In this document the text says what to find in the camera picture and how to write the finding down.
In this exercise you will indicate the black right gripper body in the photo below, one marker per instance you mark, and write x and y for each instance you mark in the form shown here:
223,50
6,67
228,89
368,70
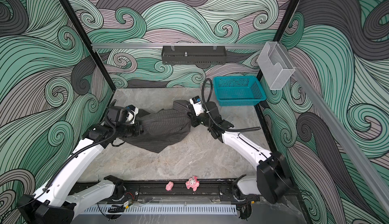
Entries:
199,120

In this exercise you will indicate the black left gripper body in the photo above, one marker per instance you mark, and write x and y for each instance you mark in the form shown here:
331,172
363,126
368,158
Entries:
131,129

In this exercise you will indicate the dark grey pinstripe shirt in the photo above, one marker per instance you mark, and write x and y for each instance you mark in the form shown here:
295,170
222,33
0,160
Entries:
163,128

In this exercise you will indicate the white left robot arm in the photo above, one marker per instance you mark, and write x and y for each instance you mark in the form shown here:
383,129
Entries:
53,202

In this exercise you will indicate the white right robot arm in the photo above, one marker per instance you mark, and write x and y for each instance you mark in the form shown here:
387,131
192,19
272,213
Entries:
273,175

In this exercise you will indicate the teal plastic basket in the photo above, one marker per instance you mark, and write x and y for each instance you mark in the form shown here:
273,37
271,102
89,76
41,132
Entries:
238,91

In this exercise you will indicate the pink plush pig toy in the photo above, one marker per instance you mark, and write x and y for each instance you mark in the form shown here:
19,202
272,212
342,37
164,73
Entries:
193,183

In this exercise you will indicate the small pink toy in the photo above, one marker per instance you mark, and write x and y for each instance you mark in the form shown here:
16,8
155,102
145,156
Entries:
169,186

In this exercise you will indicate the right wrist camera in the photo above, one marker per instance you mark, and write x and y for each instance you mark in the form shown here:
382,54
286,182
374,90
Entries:
197,105

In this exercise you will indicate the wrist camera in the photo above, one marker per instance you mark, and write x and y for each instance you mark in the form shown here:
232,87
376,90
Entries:
197,105
132,113

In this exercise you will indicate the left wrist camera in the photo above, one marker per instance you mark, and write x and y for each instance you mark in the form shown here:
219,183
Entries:
132,113

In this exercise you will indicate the black wall shelf tray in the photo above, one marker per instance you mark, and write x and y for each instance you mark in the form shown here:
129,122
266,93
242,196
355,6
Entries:
187,55

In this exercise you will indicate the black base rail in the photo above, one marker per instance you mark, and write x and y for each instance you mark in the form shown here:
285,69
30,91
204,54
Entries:
182,190

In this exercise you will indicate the aluminium wall rail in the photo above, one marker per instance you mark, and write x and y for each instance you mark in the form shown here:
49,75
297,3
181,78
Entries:
136,45

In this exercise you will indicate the white slotted cable duct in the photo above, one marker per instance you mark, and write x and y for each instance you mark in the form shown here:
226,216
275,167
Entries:
175,209

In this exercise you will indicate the clear plastic wall bin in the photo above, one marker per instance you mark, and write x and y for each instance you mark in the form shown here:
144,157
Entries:
276,65

